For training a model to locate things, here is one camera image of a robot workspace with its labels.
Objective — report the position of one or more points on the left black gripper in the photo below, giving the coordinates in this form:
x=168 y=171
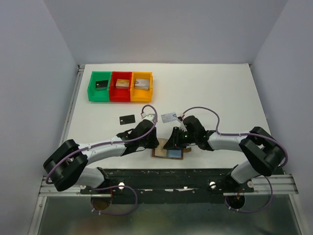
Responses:
x=154 y=143

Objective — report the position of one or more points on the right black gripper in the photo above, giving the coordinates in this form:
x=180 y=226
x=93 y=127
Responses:
x=173 y=142

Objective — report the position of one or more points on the brown leather card holder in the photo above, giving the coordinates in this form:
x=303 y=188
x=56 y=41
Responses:
x=174 y=154

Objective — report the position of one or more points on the silver VIP credit card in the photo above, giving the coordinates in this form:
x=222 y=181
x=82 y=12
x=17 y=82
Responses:
x=169 y=117

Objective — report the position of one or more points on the black credit card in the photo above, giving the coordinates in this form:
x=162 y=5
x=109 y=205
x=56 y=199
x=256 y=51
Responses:
x=128 y=119

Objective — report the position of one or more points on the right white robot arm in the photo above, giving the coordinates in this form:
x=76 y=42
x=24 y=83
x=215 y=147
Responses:
x=263 y=153

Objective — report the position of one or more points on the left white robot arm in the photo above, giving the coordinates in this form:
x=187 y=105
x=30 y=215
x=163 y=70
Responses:
x=67 y=166

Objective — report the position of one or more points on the silver card stack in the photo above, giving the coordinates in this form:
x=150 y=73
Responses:
x=142 y=84

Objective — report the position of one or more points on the gold card stack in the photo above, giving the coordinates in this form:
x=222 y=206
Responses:
x=122 y=84

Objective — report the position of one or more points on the black card stack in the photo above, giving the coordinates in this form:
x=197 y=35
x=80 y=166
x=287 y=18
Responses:
x=101 y=85

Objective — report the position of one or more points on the orange plastic bin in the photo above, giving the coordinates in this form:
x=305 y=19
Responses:
x=141 y=96

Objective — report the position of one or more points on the red plastic bin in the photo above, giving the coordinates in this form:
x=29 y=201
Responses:
x=120 y=95

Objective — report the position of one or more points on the green plastic bin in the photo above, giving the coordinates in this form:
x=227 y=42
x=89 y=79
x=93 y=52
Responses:
x=93 y=94

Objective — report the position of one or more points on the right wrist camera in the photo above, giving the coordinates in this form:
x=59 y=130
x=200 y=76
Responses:
x=182 y=125

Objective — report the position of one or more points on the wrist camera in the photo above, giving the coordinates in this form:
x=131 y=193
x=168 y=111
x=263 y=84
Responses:
x=182 y=125
x=150 y=117

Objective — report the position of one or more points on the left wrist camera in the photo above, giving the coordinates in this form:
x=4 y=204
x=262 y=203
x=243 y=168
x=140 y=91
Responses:
x=150 y=117

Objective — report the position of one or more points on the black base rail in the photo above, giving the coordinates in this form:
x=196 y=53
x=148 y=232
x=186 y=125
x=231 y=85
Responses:
x=169 y=186

